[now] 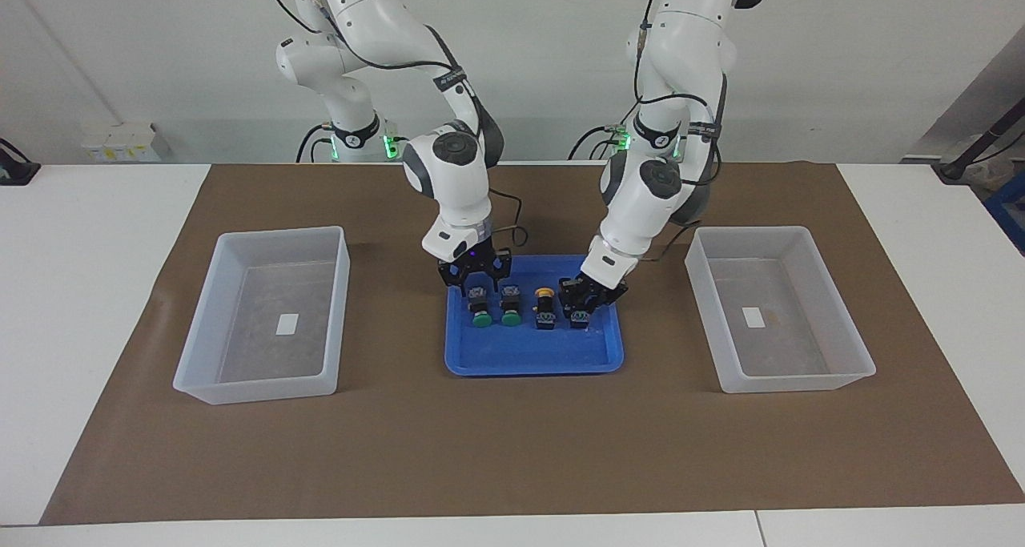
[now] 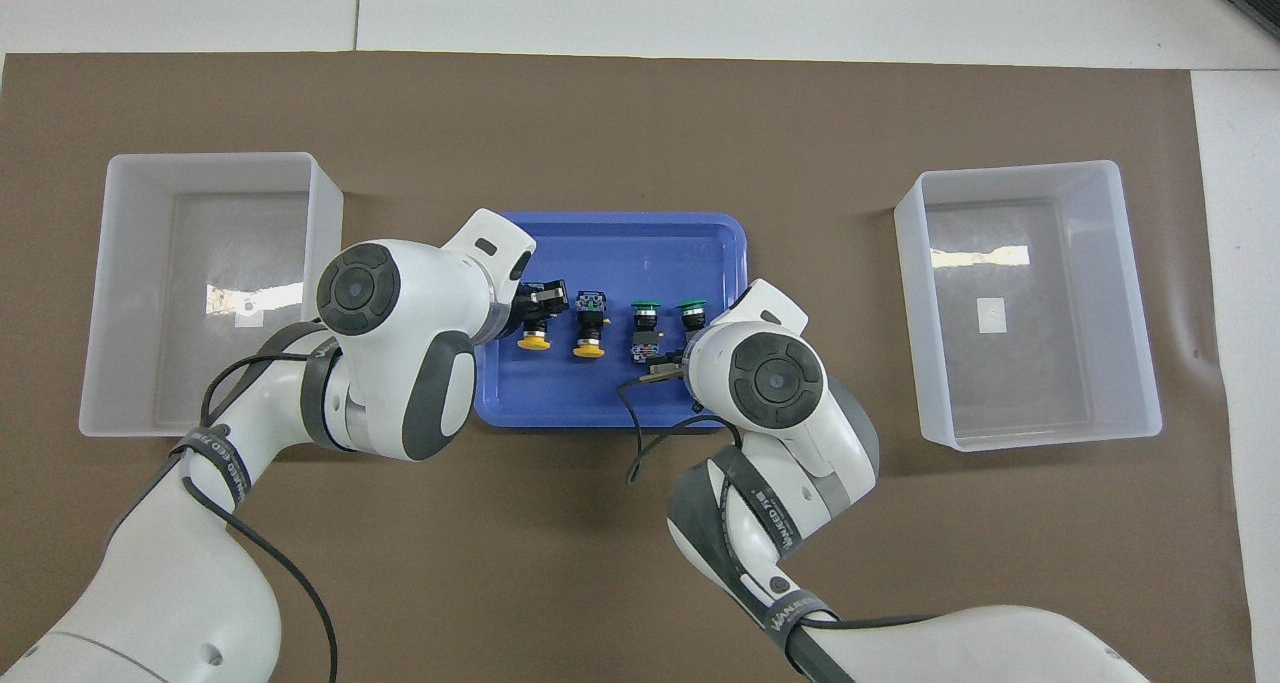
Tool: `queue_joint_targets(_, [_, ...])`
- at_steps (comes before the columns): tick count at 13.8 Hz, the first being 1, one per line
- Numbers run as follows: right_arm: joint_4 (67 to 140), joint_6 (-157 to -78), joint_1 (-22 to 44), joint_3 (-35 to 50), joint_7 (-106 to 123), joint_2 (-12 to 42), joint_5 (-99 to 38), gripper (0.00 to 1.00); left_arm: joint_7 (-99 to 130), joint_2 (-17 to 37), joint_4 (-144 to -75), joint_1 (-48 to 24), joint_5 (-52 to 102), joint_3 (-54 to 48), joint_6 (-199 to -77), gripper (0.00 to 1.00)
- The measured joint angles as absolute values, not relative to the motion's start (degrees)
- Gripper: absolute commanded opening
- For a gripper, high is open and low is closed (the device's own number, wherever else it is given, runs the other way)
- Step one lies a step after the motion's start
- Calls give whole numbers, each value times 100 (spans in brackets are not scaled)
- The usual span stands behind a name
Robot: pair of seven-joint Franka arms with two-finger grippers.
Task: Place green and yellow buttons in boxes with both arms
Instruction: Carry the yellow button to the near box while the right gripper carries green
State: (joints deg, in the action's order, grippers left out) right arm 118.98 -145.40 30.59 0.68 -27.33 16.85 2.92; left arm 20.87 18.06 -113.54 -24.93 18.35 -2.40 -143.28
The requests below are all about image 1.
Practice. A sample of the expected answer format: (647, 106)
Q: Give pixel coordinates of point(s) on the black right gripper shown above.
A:
(476, 265)

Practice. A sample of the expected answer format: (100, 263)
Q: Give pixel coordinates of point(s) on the translucent white plastic box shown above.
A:
(785, 379)
(264, 387)

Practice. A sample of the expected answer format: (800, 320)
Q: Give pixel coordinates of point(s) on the yellow push button switch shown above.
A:
(579, 319)
(545, 308)

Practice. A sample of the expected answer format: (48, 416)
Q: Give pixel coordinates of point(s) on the blue plastic crate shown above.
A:
(1010, 211)

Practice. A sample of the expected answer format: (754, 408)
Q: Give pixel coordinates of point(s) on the black clamp mount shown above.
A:
(16, 170)

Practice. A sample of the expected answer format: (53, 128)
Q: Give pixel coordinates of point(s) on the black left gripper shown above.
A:
(596, 289)

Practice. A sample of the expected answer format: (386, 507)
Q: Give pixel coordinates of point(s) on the black stand pole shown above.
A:
(953, 170)

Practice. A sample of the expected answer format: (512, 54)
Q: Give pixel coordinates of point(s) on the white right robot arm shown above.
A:
(448, 170)

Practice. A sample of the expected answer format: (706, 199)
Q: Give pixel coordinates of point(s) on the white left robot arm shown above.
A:
(641, 203)

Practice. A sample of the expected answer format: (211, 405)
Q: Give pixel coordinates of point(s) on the green push button switch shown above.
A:
(511, 315)
(480, 316)

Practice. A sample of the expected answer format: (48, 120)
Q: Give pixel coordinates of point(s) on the row of white cartons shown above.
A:
(120, 142)

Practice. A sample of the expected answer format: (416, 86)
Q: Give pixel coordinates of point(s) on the brown paper table mat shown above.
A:
(512, 451)

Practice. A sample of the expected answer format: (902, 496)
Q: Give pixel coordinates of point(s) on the blue plastic tray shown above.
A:
(532, 351)

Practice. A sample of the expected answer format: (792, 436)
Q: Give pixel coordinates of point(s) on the small white paper label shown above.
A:
(753, 317)
(287, 324)

